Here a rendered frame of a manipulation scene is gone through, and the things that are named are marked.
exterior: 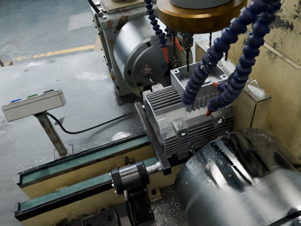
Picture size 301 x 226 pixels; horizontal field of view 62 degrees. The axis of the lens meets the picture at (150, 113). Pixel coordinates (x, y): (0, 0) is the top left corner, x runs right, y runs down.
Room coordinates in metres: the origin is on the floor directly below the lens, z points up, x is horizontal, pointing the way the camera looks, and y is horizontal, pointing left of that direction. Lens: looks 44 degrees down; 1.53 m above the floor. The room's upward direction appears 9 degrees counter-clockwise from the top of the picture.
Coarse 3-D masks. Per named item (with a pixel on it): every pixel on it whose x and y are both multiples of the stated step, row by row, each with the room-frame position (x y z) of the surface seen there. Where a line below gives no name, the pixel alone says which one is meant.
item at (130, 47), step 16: (144, 16) 0.87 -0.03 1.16; (128, 32) 0.80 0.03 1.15; (144, 32) 0.75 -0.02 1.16; (128, 48) 0.73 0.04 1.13; (144, 48) 0.70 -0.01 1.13; (160, 48) 0.71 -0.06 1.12; (176, 48) 0.72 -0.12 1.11; (128, 64) 0.69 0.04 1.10; (144, 64) 0.70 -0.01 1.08; (160, 64) 0.71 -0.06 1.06; (176, 64) 0.68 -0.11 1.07; (128, 80) 0.69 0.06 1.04; (144, 80) 0.69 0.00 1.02; (160, 80) 0.71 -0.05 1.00
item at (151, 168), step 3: (150, 165) 0.35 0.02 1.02; (153, 165) 0.34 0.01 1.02; (156, 165) 0.34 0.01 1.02; (147, 168) 0.34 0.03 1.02; (150, 168) 0.34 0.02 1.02; (153, 168) 0.34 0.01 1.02; (156, 168) 0.34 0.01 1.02; (147, 171) 0.33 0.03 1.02; (150, 171) 0.33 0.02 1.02; (153, 171) 0.33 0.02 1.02; (156, 171) 0.33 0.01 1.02
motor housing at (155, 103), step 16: (160, 96) 0.49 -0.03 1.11; (176, 96) 0.49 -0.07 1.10; (160, 112) 0.45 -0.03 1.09; (176, 112) 0.45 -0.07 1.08; (192, 112) 0.45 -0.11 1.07; (224, 112) 0.45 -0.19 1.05; (192, 128) 0.42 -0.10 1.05; (208, 128) 0.42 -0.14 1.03; (224, 128) 0.43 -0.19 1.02; (176, 144) 0.40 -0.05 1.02; (192, 144) 0.41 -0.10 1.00
